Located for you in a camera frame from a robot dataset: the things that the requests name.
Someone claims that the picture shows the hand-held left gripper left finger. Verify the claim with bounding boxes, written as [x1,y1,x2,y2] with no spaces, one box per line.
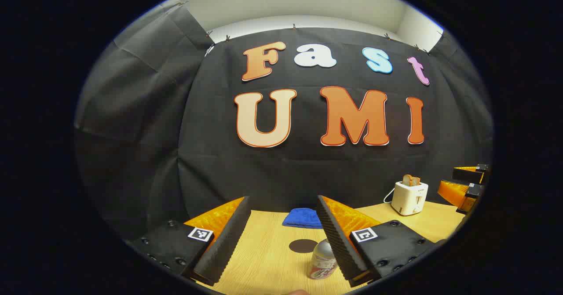
[125,196,252,287]

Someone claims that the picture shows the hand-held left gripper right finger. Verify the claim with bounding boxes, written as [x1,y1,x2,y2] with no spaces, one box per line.
[317,195,440,288]

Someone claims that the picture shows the silver water bottle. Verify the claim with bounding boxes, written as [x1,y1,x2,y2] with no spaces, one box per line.
[307,239,338,280]

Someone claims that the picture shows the dark round coaster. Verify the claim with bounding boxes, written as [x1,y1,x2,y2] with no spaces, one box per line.
[289,239,318,254]

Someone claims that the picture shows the blue folded towel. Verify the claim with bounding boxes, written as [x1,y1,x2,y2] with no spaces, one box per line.
[282,208,324,229]

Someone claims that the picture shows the white toaster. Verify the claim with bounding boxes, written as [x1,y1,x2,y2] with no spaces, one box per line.
[391,181,429,216]

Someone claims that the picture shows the black backdrop cloth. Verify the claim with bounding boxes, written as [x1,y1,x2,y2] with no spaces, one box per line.
[74,0,495,243]

